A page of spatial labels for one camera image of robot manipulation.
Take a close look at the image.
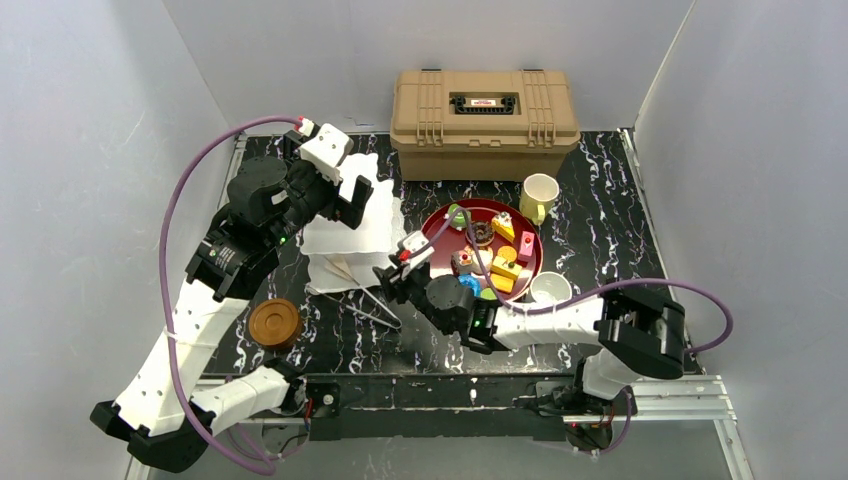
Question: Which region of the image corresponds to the white three-tier dessert stand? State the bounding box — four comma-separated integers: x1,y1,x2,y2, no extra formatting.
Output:
300,153,404,293

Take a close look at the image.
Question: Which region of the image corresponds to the red round tray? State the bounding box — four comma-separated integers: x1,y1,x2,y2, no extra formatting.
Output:
420,198,543,301

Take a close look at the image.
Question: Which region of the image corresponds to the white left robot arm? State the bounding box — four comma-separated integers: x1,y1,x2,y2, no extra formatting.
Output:
90,125,373,473

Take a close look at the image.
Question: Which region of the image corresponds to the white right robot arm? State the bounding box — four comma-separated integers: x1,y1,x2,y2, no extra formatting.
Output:
373,265,686,400

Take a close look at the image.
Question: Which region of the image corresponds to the blue sprinkled donut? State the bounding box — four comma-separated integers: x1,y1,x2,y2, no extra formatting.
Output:
457,274,483,297

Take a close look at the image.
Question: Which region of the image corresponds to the green round macaron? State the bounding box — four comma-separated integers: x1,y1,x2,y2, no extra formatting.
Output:
478,288,499,301

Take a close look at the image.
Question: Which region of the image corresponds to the white round cream puff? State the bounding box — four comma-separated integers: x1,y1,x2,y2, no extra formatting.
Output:
468,247,494,275

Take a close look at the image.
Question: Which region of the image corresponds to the green swirl roll cake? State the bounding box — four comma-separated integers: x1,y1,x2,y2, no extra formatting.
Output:
444,203,472,232

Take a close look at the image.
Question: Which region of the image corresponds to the chocolate glazed donut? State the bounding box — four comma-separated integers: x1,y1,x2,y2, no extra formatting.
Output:
467,221,495,247

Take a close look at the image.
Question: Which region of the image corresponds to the orange square cake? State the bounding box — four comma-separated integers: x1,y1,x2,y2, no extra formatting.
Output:
489,273,516,294

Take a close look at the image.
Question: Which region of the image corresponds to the orange round cookie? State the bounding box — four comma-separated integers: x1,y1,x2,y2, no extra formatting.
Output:
497,245,518,263

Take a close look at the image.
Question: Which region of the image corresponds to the yellow cake slice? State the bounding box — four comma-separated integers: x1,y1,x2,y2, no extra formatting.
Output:
491,211,515,244

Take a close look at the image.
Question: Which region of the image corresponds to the pink cake with cherry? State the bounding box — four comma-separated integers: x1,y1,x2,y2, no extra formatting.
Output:
517,230,536,264

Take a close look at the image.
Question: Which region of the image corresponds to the white mug blue base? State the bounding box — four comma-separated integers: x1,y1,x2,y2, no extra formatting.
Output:
528,271,573,304

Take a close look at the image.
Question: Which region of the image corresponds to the brown wooden coaster stack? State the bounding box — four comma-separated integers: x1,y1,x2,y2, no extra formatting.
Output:
248,298,304,351

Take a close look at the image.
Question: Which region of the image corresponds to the tan plastic toolbox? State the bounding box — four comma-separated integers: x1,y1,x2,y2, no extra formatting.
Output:
390,69,581,181

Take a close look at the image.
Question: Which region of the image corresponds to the pale green ceramic mug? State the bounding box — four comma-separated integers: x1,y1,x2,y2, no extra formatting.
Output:
519,173,560,226

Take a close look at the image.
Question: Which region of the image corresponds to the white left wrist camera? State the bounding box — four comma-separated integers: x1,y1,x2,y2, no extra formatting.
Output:
295,117,353,186

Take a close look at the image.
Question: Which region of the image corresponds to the black base frame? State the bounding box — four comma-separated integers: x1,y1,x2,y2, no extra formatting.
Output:
198,370,664,444

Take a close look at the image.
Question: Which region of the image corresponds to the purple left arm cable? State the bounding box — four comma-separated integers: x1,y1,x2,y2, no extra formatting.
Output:
158,115,313,477

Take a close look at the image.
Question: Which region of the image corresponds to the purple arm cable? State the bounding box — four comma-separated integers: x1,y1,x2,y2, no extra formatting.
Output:
158,115,313,477
410,206,735,356

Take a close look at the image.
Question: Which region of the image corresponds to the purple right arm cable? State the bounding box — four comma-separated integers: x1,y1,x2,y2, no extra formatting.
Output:
410,206,735,356

